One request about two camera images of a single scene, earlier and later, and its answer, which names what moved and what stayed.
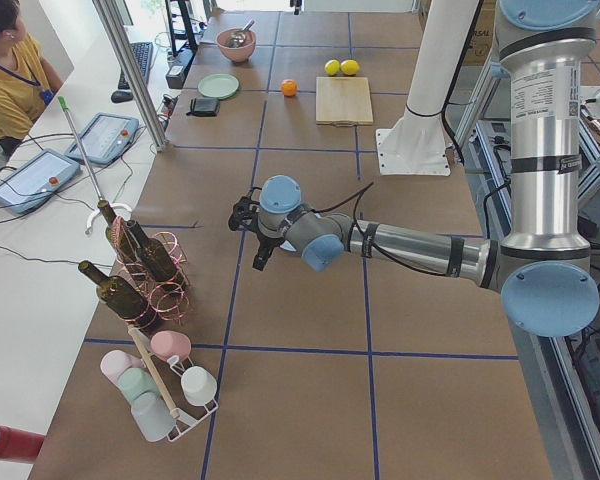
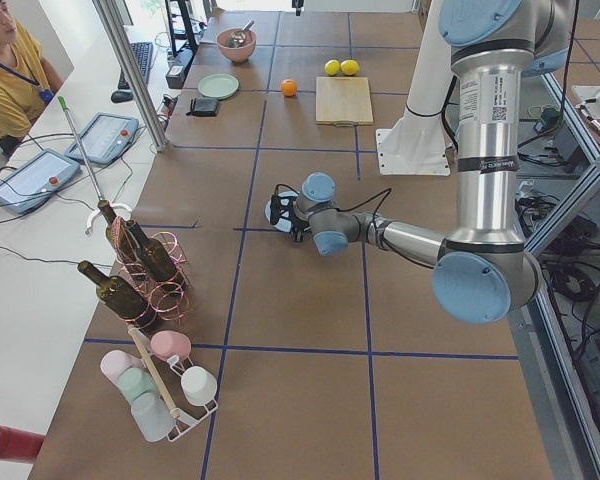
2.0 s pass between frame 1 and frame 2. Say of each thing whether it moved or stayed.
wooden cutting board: stayed
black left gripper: moved
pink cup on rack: stayed
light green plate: stayed
